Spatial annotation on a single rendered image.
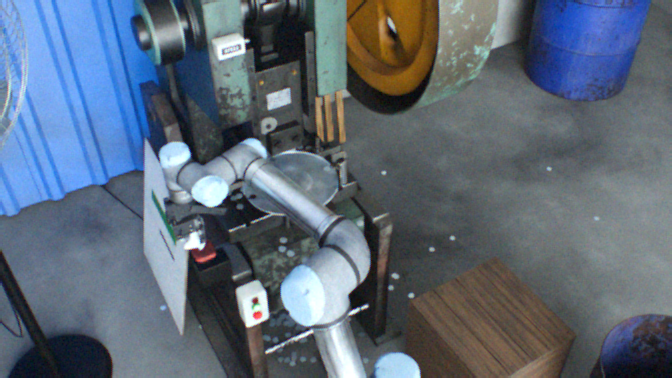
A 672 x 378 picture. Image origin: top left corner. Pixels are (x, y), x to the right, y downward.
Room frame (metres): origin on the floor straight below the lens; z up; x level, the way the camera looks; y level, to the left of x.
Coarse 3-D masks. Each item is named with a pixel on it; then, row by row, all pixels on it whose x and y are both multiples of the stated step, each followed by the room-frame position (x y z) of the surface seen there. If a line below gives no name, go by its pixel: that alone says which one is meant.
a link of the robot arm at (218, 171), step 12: (180, 168) 1.26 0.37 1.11; (192, 168) 1.25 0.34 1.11; (204, 168) 1.25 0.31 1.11; (216, 168) 1.25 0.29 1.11; (228, 168) 1.26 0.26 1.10; (180, 180) 1.24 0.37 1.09; (192, 180) 1.22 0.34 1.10; (204, 180) 1.21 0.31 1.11; (216, 180) 1.21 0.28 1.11; (228, 180) 1.25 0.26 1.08; (192, 192) 1.20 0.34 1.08; (204, 192) 1.18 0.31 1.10; (216, 192) 1.20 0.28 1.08; (204, 204) 1.18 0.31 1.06; (216, 204) 1.19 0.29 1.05
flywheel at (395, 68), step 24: (360, 0) 1.92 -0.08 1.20; (384, 0) 1.80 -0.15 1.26; (408, 0) 1.70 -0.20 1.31; (432, 0) 1.55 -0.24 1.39; (360, 24) 1.92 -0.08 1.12; (384, 24) 1.84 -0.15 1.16; (408, 24) 1.70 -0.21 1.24; (432, 24) 1.55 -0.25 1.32; (360, 48) 1.90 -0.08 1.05; (384, 48) 1.80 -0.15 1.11; (408, 48) 1.69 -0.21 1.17; (432, 48) 1.54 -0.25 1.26; (360, 72) 1.85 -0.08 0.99; (384, 72) 1.75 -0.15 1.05; (408, 72) 1.62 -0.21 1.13
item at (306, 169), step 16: (288, 160) 1.67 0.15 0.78; (304, 160) 1.67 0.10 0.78; (320, 160) 1.66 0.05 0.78; (288, 176) 1.58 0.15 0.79; (304, 176) 1.58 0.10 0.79; (320, 176) 1.59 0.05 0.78; (336, 176) 1.59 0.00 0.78; (256, 192) 1.52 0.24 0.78; (320, 192) 1.52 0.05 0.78; (272, 208) 1.45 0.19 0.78
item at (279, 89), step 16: (288, 48) 1.70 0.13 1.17; (256, 64) 1.62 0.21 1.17; (272, 64) 1.61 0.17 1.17; (288, 64) 1.62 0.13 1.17; (256, 80) 1.57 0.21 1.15; (272, 80) 1.59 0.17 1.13; (288, 80) 1.62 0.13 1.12; (272, 96) 1.59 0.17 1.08; (288, 96) 1.61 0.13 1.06; (272, 112) 1.59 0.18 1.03; (288, 112) 1.61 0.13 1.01; (272, 128) 1.57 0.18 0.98; (288, 128) 1.58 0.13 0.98; (272, 144) 1.55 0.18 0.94; (288, 144) 1.58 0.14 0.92
